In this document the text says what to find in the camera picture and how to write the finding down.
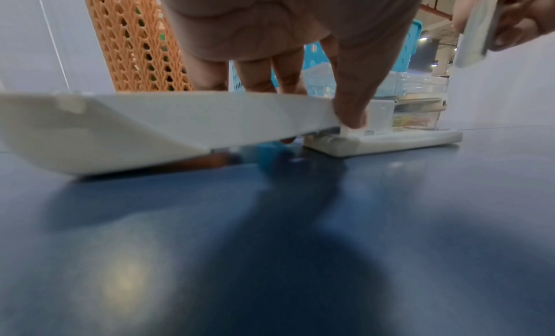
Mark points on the person's left hand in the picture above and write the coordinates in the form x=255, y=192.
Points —
x=277, y=15

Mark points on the white plastic base block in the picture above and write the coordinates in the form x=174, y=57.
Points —
x=390, y=143

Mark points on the small blue block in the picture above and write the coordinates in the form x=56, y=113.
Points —
x=274, y=156

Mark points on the clear box with coloured clips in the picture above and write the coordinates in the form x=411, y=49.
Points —
x=412, y=117

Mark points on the orange mesh plastic basket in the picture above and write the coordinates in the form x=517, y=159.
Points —
x=134, y=39

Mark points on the white plastic board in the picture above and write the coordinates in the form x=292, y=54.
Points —
x=173, y=122

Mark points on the person's right hand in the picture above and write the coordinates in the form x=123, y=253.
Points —
x=531, y=9

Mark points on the white card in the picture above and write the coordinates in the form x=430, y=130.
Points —
x=477, y=36

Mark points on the blue plastic basket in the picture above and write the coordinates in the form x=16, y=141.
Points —
x=405, y=50

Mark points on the clear plastic storage box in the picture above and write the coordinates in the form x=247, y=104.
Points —
x=416, y=84

